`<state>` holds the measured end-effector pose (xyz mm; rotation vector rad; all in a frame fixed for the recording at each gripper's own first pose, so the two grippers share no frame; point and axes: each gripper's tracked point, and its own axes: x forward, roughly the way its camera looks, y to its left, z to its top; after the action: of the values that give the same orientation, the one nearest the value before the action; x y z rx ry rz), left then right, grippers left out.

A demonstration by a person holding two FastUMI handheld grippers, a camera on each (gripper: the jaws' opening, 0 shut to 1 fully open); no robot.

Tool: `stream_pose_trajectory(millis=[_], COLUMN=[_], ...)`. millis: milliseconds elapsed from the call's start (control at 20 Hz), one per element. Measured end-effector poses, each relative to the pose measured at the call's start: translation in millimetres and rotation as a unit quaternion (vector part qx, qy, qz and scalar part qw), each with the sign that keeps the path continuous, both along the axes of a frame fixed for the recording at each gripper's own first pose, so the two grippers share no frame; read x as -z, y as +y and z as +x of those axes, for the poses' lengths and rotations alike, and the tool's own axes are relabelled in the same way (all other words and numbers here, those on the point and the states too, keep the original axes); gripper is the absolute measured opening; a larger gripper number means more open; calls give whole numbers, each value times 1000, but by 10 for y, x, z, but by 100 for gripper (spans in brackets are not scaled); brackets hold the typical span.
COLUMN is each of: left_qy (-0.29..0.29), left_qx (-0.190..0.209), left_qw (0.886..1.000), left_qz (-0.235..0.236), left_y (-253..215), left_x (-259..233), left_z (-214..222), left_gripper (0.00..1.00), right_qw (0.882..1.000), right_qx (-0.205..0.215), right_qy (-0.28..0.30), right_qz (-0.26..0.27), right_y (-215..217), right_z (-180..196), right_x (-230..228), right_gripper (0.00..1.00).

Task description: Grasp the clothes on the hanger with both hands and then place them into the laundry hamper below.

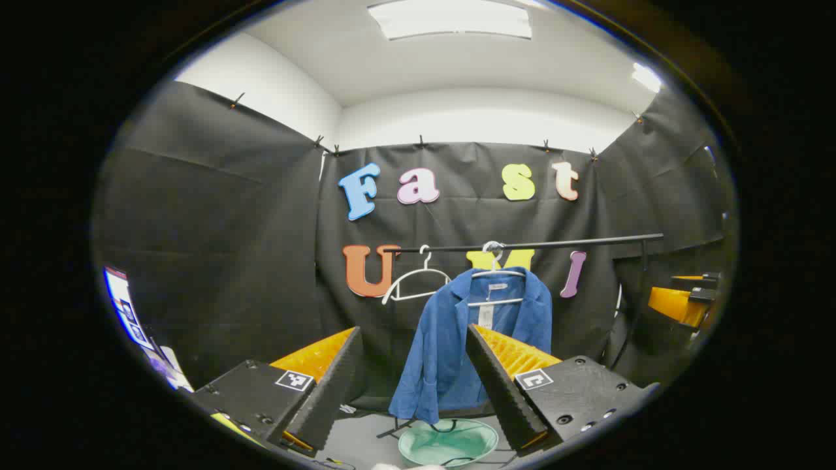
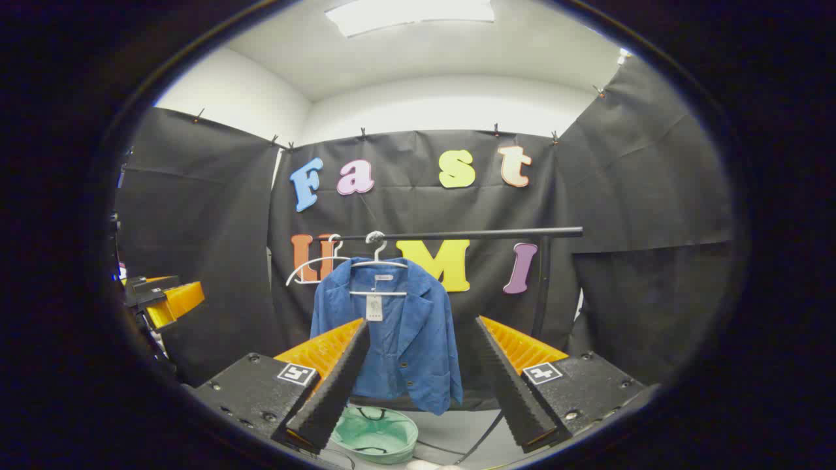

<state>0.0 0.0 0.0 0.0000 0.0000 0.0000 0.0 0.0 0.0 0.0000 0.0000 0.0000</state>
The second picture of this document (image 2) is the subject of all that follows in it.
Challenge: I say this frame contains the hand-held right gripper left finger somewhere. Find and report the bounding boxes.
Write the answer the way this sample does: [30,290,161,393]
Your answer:
[193,318,372,454]

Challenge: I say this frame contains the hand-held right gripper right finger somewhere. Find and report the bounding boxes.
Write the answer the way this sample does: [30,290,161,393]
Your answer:
[474,316,647,454]

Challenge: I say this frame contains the green laundry hamper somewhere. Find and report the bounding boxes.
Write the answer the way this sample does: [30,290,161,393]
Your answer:
[329,405,419,465]

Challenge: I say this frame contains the blue jacket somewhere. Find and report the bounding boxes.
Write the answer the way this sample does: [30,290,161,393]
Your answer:
[310,257,464,416]

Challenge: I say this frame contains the white clothes hanger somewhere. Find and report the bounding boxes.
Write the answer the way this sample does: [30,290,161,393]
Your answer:
[285,234,353,287]
[349,230,410,298]

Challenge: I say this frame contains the black clothes rack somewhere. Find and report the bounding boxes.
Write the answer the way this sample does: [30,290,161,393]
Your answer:
[313,226,584,343]

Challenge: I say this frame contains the black backdrop cloth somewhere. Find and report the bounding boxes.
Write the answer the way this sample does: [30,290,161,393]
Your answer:
[114,55,735,412]

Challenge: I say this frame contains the black cable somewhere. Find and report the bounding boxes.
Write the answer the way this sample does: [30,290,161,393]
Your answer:
[415,410,505,465]

